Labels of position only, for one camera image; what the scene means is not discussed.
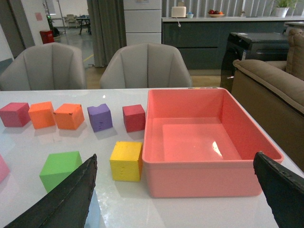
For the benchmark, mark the grey chair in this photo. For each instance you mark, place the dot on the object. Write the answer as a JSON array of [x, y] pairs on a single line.
[[146, 65], [52, 66]]

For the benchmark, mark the pink foam block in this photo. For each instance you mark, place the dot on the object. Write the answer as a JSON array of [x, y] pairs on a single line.
[[4, 169]]

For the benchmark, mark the grey chair right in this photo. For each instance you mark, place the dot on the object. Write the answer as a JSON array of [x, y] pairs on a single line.
[[146, 65]]

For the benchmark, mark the white refrigerator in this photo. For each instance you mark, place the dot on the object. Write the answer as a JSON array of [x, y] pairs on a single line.
[[143, 21]]

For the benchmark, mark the dark grey counter cabinet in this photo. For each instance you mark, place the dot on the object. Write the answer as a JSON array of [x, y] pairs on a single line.
[[202, 40]]

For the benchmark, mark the yellow foam block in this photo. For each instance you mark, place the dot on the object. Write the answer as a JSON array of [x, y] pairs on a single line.
[[126, 161]]

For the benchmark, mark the orange foam block with marks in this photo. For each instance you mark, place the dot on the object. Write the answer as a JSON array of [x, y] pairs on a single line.
[[69, 116]]

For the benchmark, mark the small blue bowl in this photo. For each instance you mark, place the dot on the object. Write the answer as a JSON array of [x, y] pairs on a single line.
[[189, 15]]

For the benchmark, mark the grey curtain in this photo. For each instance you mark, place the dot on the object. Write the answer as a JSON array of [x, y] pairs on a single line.
[[107, 28]]

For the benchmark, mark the dark red foam block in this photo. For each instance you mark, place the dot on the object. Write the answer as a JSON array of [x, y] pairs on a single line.
[[134, 118]]

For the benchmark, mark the pink plastic bin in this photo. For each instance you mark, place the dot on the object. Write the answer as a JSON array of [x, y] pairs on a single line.
[[201, 143]]

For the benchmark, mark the red bin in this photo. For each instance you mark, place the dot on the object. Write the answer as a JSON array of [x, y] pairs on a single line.
[[46, 36]]

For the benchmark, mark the grey chair left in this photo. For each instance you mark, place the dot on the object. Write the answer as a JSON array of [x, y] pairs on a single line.
[[52, 66]]

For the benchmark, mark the green foam block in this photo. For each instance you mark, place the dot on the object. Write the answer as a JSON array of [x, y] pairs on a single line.
[[57, 167]]

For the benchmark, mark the brown sofa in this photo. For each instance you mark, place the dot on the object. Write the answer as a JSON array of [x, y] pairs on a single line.
[[273, 94]]

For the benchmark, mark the fruit plate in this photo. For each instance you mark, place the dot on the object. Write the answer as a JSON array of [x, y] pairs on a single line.
[[215, 13]]

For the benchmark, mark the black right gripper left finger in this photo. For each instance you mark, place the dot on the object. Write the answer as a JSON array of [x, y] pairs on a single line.
[[67, 205]]

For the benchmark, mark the white toaster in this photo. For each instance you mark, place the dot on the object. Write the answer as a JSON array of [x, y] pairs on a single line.
[[178, 12]]

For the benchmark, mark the potted plant white pot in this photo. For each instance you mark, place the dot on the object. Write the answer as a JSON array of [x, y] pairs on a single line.
[[280, 8]]

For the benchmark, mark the purple foam block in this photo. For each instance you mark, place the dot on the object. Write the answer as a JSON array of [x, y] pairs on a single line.
[[100, 117]]

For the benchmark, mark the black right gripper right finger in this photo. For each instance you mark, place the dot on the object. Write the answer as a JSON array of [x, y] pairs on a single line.
[[283, 189]]

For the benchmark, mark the magenta foam block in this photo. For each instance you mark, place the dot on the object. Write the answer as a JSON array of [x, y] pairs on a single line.
[[15, 114]]

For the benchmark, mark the black appliance box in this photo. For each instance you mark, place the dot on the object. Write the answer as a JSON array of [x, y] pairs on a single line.
[[260, 46]]

